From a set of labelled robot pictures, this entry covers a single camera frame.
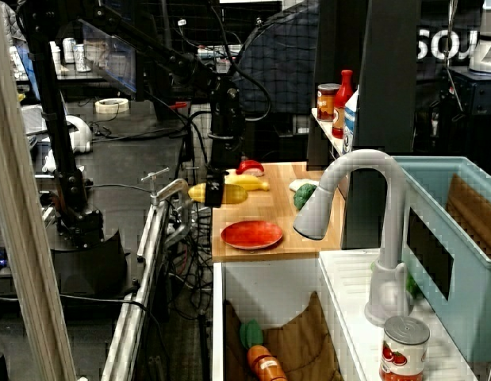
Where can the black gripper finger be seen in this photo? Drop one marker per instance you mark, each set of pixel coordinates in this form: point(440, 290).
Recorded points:
point(214, 197)

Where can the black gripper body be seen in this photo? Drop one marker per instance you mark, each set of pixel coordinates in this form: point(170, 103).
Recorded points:
point(225, 155)

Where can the yellow toy corn cob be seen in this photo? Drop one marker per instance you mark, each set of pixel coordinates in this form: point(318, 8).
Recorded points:
point(235, 194)

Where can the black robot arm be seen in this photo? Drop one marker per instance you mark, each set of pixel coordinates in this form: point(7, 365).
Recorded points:
point(56, 119)

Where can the red plate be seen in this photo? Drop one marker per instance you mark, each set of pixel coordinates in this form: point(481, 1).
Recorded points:
point(252, 235)

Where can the red and white toy sushi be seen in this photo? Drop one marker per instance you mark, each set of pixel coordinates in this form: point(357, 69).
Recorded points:
point(251, 166)

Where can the yellow toy banana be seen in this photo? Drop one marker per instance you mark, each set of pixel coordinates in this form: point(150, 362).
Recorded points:
point(249, 182)

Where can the metal C-clamp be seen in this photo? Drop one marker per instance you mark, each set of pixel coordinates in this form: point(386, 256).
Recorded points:
point(177, 190)

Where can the wooden counter board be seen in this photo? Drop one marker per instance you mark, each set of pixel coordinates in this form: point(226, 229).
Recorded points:
point(281, 206)

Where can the white toy food piece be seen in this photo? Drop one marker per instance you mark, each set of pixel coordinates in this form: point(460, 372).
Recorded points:
point(298, 184)

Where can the green toy broccoli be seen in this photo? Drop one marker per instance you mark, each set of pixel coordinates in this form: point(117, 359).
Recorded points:
point(302, 196)

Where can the white shelf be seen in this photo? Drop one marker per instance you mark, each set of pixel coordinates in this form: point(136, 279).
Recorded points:
point(326, 129)

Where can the brown soup can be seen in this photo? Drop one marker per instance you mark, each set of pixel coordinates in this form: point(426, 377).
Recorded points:
point(327, 103)

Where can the white tape roll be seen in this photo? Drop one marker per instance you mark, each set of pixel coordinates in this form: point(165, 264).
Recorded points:
point(112, 105)

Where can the red ketchup bottle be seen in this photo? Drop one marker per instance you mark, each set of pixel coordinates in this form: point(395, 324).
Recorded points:
point(340, 107)

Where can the blue white milk carton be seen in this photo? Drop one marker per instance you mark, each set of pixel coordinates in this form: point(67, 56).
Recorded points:
point(350, 123)

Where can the white curved device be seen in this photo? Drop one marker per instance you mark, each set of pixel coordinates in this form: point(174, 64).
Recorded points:
point(81, 135)

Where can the white toy sink unit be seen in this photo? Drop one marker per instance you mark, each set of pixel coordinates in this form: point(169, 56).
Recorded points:
point(348, 285)

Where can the orange toy carrot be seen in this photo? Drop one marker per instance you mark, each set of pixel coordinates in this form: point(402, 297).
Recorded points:
point(265, 361)

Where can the silver drink can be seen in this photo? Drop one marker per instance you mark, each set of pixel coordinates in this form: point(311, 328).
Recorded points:
point(69, 51)
point(81, 57)

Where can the grey toy faucet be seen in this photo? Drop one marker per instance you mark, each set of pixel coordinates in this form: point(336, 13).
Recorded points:
point(388, 222)

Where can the black pillar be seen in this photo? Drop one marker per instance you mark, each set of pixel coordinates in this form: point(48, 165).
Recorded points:
point(388, 79)

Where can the laptop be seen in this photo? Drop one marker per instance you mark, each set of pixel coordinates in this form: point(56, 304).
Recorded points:
point(31, 119)

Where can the green toy vegetable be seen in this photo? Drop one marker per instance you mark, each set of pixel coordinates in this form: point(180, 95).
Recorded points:
point(412, 286)

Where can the tomato can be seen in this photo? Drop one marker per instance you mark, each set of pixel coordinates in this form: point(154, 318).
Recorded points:
point(403, 353)

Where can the light blue plastic bin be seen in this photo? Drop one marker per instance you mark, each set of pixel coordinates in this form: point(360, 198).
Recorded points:
point(475, 301)

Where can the metal frame rail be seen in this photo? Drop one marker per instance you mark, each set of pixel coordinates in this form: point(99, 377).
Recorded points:
point(130, 313)

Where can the wooden post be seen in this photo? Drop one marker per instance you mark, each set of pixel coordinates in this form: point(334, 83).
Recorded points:
point(19, 222)

